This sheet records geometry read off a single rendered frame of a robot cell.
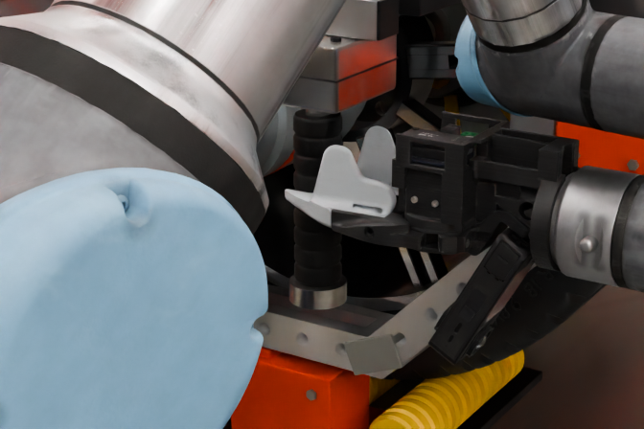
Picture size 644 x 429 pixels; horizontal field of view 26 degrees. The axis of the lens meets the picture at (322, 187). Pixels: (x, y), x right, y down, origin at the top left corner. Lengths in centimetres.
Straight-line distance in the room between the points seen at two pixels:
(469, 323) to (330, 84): 19
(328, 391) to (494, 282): 43
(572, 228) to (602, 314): 207
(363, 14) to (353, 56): 3
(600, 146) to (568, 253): 25
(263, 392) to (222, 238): 98
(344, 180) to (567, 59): 19
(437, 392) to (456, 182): 49
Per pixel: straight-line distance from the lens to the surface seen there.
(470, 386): 143
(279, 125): 117
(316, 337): 135
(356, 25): 101
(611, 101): 88
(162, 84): 43
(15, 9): 122
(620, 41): 89
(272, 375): 138
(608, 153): 115
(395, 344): 130
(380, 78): 104
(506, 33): 88
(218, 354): 44
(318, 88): 100
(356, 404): 141
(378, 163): 103
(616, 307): 302
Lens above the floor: 116
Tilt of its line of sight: 18 degrees down
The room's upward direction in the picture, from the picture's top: straight up
